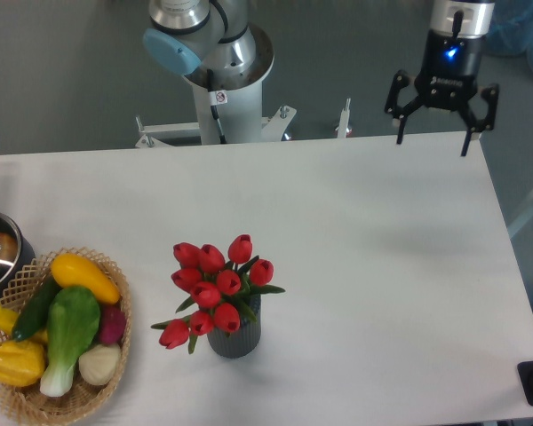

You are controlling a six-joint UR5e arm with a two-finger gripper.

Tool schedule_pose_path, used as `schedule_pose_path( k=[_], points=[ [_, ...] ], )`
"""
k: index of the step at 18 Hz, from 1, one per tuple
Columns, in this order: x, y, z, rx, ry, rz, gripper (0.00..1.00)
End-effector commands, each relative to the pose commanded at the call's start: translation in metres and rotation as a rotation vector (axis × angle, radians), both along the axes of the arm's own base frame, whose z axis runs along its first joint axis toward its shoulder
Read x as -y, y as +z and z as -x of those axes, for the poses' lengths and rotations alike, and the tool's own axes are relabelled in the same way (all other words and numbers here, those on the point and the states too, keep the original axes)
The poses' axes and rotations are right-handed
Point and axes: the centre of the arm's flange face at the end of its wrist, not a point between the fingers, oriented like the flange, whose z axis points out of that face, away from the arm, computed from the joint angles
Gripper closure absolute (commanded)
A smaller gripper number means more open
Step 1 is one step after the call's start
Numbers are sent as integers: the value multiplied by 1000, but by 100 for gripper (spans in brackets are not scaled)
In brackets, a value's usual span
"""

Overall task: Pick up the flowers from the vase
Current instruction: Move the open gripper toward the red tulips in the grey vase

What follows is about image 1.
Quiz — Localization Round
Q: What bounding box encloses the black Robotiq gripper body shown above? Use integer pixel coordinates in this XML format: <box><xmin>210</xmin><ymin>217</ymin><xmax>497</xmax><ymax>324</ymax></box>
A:
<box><xmin>414</xmin><ymin>30</ymin><xmax>485</xmax><ymax>111</ymax></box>

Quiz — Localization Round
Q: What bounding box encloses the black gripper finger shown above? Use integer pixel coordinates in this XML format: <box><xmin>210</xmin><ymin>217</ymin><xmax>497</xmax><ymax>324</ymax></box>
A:
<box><xmin>457</xmin><ymin>83</ymin><xmax>500</xmax><ymax>157</ymax></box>
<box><xmin>384</xmin><ymin>69</ymin><xmax>427</xmax><ymax>146</ymax></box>

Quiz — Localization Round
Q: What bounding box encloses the red tulip bouquet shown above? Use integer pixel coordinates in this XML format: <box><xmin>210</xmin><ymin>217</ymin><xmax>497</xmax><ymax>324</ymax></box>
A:
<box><xmin>151</xmin><ymin>234</ymin><xmax>285</xmax><ymax>354</ymax></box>

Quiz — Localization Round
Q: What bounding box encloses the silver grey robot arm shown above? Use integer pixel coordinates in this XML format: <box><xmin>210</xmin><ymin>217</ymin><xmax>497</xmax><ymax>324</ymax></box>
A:
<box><xmin>142</xmin><ymin>1</ymin><xmax>499</xmax><ymax>154</ymax></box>

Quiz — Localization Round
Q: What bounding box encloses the dark grey ribbed vase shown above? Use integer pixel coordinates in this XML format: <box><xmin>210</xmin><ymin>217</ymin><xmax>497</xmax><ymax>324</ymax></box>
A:
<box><xmin>207</xmin><ymin>295</ymin><xmax>262</xmax><ymax>359</ymax></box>

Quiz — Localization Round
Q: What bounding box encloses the blue plastic bag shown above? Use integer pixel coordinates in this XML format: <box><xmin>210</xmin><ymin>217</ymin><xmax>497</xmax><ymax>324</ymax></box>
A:
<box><xmin>487</xmin><ymin>0</ymin><xmax>533</xmax><ymax>73</ymax></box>

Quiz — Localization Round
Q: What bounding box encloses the purple red radish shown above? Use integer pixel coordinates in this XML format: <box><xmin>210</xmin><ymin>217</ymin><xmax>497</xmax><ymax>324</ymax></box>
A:
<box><xmin>98</xmin><ymin>305</ymin><xmax>126</xmax><ymax>345</ymax></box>

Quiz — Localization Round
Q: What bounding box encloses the yellow squash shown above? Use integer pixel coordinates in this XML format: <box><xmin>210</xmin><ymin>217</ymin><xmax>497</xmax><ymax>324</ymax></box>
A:
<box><xmin>51</xmin><ymin>253</ymin><xmax>121</xmax><ymax>304</ymax></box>

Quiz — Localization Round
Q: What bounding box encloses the green bok choy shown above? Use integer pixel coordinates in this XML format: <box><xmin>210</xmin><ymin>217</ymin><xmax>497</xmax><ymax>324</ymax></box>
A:
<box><xmin>40</xmin><ymin>286</ymin><xmax>100</xmax><ymax>398</ymax></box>

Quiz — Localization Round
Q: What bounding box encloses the cream white garlic bulb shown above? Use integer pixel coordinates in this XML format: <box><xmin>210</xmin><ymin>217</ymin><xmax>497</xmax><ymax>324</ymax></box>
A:
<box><xmin>78</xmin><ymin>344</ymin><xmax>121</xmax><ymax>386</ymax></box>

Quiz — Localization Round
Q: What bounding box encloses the woven wicker basket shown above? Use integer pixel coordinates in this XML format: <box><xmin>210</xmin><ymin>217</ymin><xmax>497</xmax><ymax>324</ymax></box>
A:
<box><xmin>0</xmin><ymin>248</ymin><xmax>132</xmax><ymax>425</ymax></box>

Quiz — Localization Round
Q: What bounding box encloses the dark green cucumber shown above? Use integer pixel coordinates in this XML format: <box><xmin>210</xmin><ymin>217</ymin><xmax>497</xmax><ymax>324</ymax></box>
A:
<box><xmin>12</xmin><ymin>275</ymin><xmax>61</xmax><ymax>342</ymax></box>

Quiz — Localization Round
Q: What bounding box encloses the small yellow gourd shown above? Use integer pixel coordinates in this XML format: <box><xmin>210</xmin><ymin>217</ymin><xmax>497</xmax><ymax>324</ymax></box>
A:
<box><xmin>0</xmin><ymin>304</ymin><xmax>48</xmax><ymax>344</ymax></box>

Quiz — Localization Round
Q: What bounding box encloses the yellow bell pepper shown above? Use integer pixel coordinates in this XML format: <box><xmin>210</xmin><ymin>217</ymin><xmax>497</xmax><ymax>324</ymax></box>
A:
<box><xmin>0</xmin><ymin>340</ymin><xmax>45</xmax><ymax>387</ymax></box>

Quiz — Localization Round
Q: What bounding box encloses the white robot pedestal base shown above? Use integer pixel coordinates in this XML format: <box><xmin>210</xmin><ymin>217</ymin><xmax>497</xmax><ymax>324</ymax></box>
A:
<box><xmin>134</xmin><ymin>75</ymin><xmax>354</xmax><ymax>149</ymax></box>

